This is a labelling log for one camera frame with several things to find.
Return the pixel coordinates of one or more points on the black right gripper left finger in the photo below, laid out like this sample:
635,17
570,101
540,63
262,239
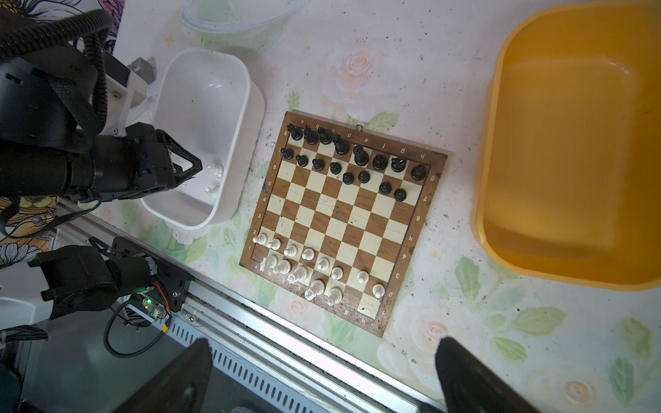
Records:
180,387

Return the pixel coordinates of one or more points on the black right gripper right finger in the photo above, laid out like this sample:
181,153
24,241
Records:
470,386

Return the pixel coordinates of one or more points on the wooden chess board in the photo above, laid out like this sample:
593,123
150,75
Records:
339,216

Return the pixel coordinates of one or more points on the yellow plastic tray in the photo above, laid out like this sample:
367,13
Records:
568,182

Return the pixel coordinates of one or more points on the small grey bracket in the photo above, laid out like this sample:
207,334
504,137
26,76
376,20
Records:
144,69

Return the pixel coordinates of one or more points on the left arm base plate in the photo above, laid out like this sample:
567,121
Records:
158,285

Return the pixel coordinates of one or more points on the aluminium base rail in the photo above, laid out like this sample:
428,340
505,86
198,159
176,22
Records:
320,354

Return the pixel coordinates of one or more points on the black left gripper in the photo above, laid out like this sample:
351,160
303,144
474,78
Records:
162,163

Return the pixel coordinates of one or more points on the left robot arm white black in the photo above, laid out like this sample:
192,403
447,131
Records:
64,133

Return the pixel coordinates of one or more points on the white plastic tray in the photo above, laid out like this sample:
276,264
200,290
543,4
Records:
210,105

